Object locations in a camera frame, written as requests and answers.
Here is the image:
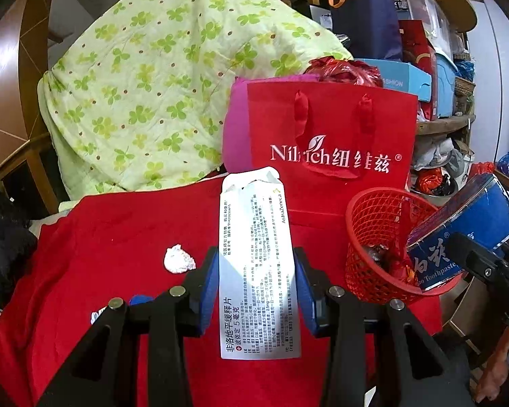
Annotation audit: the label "red cloth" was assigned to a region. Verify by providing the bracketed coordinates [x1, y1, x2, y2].
[0, 174, 446, 407]

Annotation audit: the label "blue toothpaste box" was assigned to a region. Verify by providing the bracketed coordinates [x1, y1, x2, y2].
[406, 173, 509, 292]

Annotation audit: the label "wicker basket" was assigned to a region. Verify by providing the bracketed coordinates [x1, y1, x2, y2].
[454, 77, 476, 96]

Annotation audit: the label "blue shoebox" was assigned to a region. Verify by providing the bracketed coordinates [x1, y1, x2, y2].
[354, 57, 433, 102]

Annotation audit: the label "dark wrapper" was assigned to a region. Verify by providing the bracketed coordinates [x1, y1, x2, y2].
[362, 244, 393, 270]

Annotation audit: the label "crumpled red plastic bag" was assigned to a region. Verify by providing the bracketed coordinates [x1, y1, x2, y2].
[303, 56, 384, 90]

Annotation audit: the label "light blue plastic box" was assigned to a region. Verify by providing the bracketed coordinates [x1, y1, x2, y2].
[435, 53, 458, 117]

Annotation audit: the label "person's right hand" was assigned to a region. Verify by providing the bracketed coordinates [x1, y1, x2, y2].
[475, 331, 509, 404]

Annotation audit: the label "grey clothes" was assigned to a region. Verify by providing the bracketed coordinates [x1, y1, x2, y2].
[416, 138, 465, 170]

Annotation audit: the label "black jacket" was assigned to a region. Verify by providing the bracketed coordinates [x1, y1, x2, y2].
[0, 178, 39, 327]

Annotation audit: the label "red gift box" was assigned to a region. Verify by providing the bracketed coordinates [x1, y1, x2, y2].
[399, 20, 438, 119]

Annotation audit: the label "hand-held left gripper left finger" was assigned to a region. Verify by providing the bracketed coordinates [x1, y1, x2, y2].
[36, 247, 221, 407]

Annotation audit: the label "cardboard box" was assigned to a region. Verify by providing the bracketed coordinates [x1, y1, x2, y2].
[443, 275, 505, 365]

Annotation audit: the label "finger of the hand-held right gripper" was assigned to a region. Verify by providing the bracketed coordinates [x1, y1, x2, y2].
[445, 232, 509, 280]

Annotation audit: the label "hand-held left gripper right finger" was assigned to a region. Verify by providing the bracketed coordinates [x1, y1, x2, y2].
[293, 246, 476, 407]

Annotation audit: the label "clear plastic storage box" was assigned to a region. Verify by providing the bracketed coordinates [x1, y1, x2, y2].
[386, 0, 452, 60]

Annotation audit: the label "white medicine box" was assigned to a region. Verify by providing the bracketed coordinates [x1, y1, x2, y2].
[219, 165, 298, 361]

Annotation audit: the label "red mesh basket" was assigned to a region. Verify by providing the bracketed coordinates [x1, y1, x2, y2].
[345, 187, 463, 305]

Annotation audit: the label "red paper bag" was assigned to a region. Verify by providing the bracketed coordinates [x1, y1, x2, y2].
[246, 77, 418, 213]

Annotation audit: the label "green floral quilt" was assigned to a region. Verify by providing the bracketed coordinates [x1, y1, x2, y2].
[37, 0, 353, 200]

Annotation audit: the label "white tissue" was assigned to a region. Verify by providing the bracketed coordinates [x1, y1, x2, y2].
[163, 244, 196, 274]

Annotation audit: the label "navy bag with orange strap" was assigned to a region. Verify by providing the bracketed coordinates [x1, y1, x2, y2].
[327, 0, 401, 61]

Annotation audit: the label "red wrapper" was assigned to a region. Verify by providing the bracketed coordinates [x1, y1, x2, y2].
[386, 254, 420, 285]

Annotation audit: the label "pink pillow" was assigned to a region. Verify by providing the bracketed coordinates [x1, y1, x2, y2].
[222, 74, 319, 174]

